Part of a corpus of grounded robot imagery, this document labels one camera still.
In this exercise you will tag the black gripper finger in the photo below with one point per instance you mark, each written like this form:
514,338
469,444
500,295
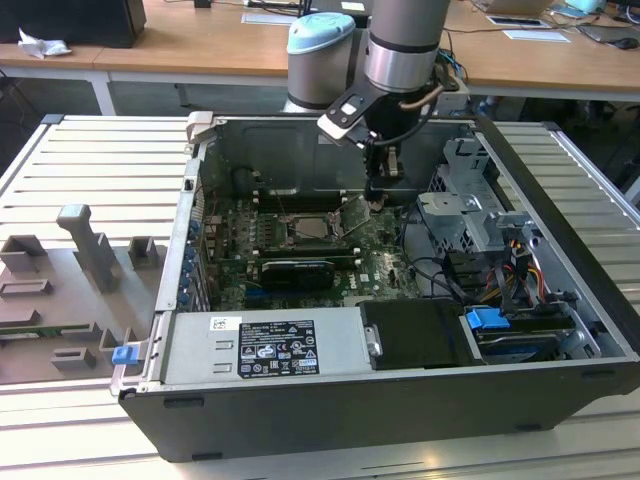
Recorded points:
393,162
374,170

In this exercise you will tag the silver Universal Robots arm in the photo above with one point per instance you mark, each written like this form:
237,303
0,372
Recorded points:
405,45

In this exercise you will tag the black RAM slot bank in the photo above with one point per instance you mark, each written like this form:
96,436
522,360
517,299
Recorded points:
300,201
310,250

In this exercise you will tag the CPU socket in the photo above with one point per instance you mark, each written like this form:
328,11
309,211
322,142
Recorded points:
305,235

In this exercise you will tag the grey metal drive cage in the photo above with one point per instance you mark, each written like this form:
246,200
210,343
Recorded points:
450,220

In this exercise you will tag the green motherboard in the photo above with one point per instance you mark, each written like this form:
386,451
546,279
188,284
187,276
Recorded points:
380,270

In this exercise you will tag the black graphics card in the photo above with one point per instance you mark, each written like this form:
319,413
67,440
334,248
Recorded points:
297,274

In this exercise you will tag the black plastic air shroud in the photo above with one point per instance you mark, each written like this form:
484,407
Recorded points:
415,335

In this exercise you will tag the hard disk in blue carrier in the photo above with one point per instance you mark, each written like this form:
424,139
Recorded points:
487,319

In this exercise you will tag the wooden desk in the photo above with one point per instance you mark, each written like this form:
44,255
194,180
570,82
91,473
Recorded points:
200,45

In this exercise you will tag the black computer mouse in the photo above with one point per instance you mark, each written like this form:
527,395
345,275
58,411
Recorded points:
627,43

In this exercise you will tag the black open PC case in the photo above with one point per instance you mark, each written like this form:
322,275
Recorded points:
350,415

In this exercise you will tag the grey power supply unit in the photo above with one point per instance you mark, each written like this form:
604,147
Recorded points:
200,350

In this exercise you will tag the blue case latch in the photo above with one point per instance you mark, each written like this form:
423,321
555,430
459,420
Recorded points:
124,356

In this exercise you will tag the black box on desk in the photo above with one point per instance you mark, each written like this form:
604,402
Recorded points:
70,22

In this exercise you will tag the grey parts rack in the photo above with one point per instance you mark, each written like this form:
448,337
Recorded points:
50,300

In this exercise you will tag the crumpled white paper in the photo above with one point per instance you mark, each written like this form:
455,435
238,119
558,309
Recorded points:
42,46

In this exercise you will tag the green RAM stick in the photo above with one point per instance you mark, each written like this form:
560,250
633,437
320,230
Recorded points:
40,331

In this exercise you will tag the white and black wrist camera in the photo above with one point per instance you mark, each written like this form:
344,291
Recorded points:
345,112

